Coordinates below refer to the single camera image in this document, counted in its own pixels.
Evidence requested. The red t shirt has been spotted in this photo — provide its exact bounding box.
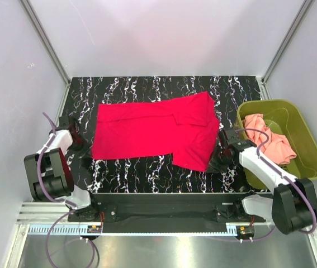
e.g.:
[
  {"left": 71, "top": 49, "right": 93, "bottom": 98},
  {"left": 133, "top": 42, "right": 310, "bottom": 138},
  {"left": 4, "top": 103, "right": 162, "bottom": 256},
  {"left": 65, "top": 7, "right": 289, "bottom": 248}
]
[{"left": 92, "top": 92, "right": 220, "bottom": 172}]

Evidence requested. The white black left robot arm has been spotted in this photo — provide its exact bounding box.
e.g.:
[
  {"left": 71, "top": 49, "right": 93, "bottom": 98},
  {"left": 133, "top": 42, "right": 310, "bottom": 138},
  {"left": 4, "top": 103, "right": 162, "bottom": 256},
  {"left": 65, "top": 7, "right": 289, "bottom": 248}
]
[{"left": 23, "top": 116, "right": 100, "bottom": 221}]

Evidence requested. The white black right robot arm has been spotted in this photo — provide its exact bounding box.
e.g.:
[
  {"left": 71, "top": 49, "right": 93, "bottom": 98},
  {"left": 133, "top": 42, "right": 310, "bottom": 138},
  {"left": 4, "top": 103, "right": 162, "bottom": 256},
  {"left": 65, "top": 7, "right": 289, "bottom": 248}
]
[{"left": 206, "top": 129, "right": 317, "bottom": 235}]

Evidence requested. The pink t shirt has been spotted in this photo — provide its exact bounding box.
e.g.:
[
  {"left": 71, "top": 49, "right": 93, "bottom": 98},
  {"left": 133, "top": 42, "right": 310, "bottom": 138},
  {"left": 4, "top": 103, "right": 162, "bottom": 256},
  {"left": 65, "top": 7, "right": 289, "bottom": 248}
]
[{"left": 243, "top": 113, "right": 297, "bottom": 165}]

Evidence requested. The olive green plastic bin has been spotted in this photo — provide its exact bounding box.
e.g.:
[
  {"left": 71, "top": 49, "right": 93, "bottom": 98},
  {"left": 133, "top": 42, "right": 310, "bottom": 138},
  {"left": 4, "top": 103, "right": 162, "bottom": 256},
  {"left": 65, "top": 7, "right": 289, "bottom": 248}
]
[{"left": 234, "top": 99, "right": 317, "bottom": 180}]

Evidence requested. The right small connector board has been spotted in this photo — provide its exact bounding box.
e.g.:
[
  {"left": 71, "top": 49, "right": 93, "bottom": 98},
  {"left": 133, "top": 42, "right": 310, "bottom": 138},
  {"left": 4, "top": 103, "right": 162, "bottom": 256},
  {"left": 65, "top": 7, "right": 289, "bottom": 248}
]
[{"left": 237, "top": 226, "right": 255, "bottom": 236}]

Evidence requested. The small connector board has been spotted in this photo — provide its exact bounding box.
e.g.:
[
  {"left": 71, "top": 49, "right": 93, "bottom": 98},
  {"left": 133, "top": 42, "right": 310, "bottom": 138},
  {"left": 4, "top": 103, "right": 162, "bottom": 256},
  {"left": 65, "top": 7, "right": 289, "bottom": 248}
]
[
  {"left": 237, "top": 226, "right": 255, "bottom": 236},
  {"left": 87, "top": 225, "right": 102, "bottom": 233}
]

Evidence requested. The left small connector board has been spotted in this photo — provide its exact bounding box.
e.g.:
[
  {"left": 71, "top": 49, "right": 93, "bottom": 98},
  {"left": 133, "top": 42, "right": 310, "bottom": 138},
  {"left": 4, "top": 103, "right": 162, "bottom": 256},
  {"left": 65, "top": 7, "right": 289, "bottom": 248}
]
[{"left": 87, "top": 225, "right": 102, "bottom": 233}]

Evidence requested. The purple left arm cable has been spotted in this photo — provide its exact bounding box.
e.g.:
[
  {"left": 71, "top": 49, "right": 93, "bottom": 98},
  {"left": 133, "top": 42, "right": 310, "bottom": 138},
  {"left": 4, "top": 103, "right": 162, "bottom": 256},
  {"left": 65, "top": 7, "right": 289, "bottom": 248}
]
[{"left": 37, "top": 111, "right": 101, "bottom": 267}]

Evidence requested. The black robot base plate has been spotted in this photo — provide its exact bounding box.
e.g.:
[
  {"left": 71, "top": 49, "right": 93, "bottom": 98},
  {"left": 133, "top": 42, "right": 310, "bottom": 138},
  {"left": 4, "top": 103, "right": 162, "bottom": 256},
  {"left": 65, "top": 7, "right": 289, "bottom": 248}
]
[{"left": 69, "top": 193, "right": 264, "bottom": 235}]

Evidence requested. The aluminium frame rail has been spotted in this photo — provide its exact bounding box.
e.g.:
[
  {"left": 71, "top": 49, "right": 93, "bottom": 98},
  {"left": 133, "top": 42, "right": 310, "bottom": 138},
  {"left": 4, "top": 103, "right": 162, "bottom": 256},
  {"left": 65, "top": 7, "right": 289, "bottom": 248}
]
[{"left": 17, "top": 203, "right": 272, "bottom": 239}]

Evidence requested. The left aluminium corner post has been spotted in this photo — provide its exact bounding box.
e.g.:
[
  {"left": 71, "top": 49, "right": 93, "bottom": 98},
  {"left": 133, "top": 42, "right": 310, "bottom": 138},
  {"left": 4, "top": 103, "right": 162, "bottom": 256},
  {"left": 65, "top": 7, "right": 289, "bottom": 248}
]
[{"left": 19, "top": 0, "right": 71, "bottom": 86}]

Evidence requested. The aluminium corner post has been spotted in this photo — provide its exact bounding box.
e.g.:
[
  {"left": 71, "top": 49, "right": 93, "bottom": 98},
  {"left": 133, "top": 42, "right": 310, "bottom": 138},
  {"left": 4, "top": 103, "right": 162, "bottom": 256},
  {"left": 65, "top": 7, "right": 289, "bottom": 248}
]
[
  {"left": 19, "top": 0, "right": 71, "bottom": 86},
  {"left": 261, "top": 0, "right": 315, "bottom": 85}
]

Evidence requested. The right aluminium corner post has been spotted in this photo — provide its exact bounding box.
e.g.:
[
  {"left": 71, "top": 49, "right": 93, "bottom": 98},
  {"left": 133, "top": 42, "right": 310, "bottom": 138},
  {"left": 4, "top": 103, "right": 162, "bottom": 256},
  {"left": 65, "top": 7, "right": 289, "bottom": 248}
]
[{"left": 261, "top": 0, "right": 315, "bottom": 85}]

